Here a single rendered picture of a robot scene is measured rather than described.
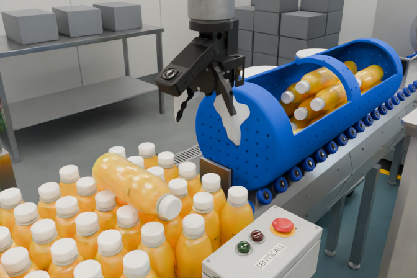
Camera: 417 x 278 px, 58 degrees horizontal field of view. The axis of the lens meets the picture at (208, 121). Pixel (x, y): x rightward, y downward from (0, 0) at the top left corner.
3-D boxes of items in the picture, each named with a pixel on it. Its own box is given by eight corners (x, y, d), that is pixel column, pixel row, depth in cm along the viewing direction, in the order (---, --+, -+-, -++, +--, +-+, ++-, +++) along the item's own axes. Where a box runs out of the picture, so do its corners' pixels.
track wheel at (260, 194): (268, 183, 98) (262, 185, 99) (257, 190, 95) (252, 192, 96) (276, 199, 98) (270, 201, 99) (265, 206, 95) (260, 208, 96)
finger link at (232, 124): (265, 131, 64) (242, 83, 65) (244, 143, 60) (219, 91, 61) (253, 136, 67) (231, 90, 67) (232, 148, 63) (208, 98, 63)
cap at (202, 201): (188, 204, 73) (188, 197, 73) (203, 196, 76) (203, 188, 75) (202, 213, 71) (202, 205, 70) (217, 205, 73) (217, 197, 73)
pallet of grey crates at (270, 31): (334, 81, 507) (347, -12, 459) (301, 95, 455) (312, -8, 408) (263, 65, 585) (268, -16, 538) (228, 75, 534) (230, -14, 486)
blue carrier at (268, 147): (396, 112, 153) (409, 41, 142) (276, 208, 94) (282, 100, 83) (331, 97, 171) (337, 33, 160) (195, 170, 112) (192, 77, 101)
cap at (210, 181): (210, 192, 77) (210, 184, 77) (198, 183, 80) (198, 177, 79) (224, 185, 80) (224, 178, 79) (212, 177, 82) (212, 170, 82)
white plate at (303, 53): (347, 50, 217) (347, 52, 218) (299, 47, 226) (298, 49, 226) (347, 61, 193) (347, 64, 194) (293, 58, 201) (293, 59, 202)
